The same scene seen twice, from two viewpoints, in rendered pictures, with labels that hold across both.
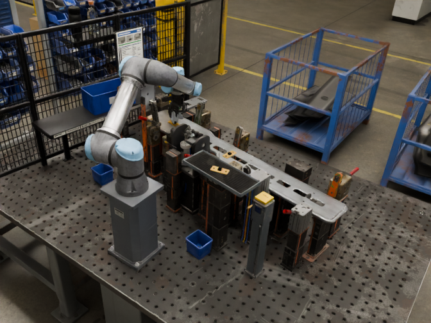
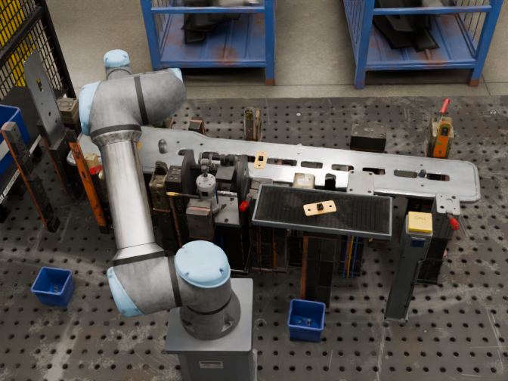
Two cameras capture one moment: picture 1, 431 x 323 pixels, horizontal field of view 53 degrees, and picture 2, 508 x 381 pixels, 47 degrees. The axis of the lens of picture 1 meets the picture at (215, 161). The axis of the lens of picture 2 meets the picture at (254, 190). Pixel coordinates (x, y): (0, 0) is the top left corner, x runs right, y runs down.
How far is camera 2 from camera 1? 1.07 m
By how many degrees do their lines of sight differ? 26
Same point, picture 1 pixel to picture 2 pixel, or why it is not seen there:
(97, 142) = (140, 283)
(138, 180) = (231, 302)
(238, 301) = (418, 370)
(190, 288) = not seen: outside the picture
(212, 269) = (347, 345)
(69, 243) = not seen: outside the picture
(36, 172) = not seen: outside the picture
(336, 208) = (466, 174)
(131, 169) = (222, 295)
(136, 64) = (116, 100)
